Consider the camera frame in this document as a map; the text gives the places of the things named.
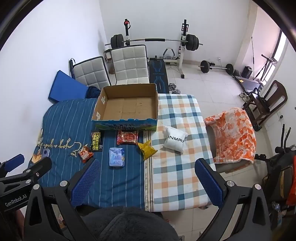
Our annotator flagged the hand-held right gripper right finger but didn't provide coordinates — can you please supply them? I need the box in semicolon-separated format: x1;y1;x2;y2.
194;158;272;241

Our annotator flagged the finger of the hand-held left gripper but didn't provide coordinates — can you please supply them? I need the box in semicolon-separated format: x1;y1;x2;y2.
0;153;25;173
14;157;53;186

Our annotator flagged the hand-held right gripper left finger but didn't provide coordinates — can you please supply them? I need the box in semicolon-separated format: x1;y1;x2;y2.
23;158;102;241

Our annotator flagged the orange mushroom snack packet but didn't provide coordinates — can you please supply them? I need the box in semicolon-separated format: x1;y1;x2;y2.
79;146;93;163

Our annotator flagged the light blue tissue packet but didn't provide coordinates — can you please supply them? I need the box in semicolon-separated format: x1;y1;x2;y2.
109;147;126;167

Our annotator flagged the black yellow wipes packet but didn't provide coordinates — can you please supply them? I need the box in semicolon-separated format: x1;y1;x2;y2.
90;131;104;152

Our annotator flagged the white pillow pack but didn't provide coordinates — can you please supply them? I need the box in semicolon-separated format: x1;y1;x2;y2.
162;126;188;154

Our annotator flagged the red snack packet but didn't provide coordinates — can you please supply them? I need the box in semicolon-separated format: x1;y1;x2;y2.
117;130;139;146

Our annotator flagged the yellow snack packet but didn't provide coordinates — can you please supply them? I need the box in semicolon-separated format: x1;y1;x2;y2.
137;140;158;161

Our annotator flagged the cardboard box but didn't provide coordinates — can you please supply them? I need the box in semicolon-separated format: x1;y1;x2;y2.
91;83;159;132

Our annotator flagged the person's left forearm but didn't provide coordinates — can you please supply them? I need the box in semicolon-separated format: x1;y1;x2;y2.
14;206;25;241

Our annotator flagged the grey chair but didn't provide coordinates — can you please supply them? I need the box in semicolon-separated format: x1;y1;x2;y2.
206;125;255;174

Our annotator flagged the person's black fleece clothing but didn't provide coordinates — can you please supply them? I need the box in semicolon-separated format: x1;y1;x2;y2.
81;206;179;241

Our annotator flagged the black exercise bike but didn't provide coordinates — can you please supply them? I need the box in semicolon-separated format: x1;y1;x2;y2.
254;124;296;209

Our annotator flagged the blue foam mat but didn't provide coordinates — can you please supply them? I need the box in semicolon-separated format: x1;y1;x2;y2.
48;70;89;102

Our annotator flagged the orange bag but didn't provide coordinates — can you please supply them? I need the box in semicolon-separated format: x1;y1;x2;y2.
286;155;296;207

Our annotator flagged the blue knitted cloth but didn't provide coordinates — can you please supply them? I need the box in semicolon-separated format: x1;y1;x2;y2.
85;86;102;99

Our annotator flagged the white quilted blue-edged chair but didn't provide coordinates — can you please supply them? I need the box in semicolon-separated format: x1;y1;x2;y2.
72;56;111;87

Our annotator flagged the black treadmill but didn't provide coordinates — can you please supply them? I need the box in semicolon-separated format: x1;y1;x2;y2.
233;74;264;93

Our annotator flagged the dark wooden chair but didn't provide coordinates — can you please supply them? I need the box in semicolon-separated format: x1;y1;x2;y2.
242;80;288;130

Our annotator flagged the small barbell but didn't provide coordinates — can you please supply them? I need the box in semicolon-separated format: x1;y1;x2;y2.
198;60;235;75

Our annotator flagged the black weight bench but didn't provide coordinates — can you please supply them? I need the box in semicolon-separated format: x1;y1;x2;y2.
148;57;170;94

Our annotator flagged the white squat rack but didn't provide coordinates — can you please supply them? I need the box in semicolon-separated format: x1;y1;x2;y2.
122;19;192;79

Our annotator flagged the window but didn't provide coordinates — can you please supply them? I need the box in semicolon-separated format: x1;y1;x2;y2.
272;30;287;82

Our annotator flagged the barbell with black plates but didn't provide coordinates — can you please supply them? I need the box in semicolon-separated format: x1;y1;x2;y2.
105;34;204;51

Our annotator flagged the grey exercise handle frame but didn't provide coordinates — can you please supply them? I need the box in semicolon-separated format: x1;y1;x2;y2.
163;47;176;61

